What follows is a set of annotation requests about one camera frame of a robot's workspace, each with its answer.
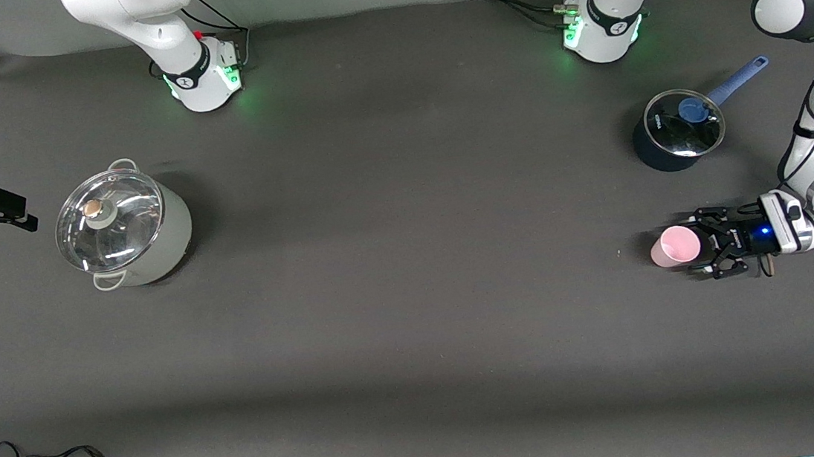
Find pink plastic cup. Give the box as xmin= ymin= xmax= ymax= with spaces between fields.
xmin=648 ymin=224 xmax=702 ymax=270

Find grey-white two-handled pot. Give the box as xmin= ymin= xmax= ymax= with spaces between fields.
xmin=48 ymin=153 xmax=198 ymax=296

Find dark blue saucepan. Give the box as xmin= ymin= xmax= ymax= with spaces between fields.
xmin=624 ymin=55 xmax=780 ymax=176

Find black right arm base cables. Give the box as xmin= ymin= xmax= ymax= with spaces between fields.
xmin=142 ymin=0 xmax=254 ymax=82

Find glass lid with blue knob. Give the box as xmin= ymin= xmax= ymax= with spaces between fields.
xmin=641 ymin=85 xmax=729 ymax=162

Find glass lid with metal knob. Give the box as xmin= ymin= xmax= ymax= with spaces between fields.
xmin=50 ymin=165 xmax=171 ymax=277

